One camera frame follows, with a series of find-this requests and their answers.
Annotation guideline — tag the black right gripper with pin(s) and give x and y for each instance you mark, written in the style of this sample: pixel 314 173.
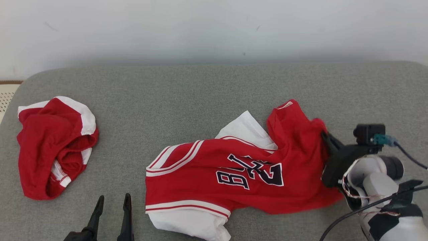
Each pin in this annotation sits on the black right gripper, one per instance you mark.
pixel 337 164

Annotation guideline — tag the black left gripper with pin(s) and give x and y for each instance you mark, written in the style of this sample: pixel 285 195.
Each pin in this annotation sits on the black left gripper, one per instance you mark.
pixel 75 237

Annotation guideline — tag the red shorts white trim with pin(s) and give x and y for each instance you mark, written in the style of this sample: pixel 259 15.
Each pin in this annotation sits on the red shorts white trim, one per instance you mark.
pixel 46 147

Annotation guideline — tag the red basketball jersey white sleeves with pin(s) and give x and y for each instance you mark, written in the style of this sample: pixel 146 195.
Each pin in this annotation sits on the red basketball jersey white sleeves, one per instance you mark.
pixel 200 174

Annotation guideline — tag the white perforated panel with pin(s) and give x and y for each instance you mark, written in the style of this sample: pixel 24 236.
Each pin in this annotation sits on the white perforated panel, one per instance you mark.
pixel 6 97

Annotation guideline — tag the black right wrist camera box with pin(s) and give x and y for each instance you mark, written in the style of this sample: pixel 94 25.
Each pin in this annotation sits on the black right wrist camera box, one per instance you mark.
pixel 367 133

